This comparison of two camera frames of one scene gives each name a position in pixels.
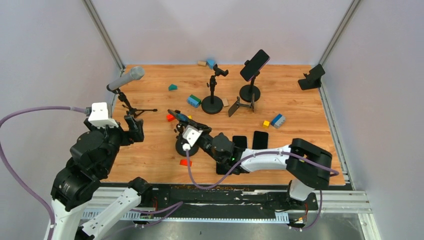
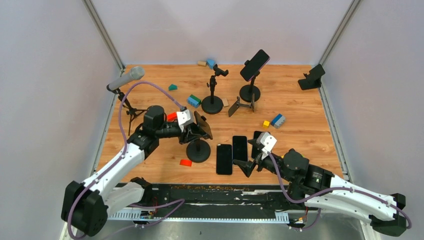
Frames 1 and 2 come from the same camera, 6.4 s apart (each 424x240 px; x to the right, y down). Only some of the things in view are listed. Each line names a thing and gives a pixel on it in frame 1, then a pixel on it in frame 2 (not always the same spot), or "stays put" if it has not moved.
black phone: (223, 167) stays put
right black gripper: (201, 126) -> (247, 166)
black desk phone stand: (313, 79) stays put
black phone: (260, 140) stays put
